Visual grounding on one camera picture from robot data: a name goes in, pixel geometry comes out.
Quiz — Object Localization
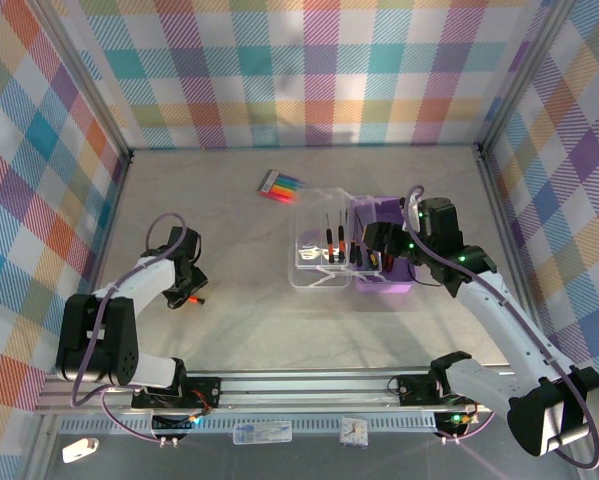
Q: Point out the aluminium table edge rail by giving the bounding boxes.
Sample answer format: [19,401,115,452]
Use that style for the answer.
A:
[78,149,136,321]
[473,147,560,371]

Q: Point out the small square clock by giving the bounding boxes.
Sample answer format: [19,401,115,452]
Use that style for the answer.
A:
[338,416,369,447]

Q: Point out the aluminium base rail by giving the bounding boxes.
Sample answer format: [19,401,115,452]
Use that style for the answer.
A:
[33,367,583,416]

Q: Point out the clear plastic toolbox lid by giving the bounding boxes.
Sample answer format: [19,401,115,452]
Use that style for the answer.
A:
[289,187,356,292]

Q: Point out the small white plastic object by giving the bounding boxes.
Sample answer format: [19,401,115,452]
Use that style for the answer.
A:
[61,437,101,464]

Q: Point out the pack of coloured markers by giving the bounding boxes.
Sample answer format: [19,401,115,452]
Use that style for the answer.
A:
[257,168,306,206]

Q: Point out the purple plastic toolbox base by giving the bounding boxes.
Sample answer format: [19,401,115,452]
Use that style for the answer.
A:
[348,194,420,295]

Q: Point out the small black controller board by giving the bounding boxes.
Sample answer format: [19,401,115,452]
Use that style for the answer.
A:
[436,412,480,436]
[151,413,200,436]

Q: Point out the grey slotted cable duct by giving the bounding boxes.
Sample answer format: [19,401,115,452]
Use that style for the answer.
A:
[58,416,480,436]

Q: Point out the aluminium frame post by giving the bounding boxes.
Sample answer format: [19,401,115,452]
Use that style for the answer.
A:
[26,0,135,174]
[475,0,579,157]

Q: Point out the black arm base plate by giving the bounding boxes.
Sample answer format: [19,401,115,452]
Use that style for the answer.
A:
[131,377,223,409]
[396,374,488,406]

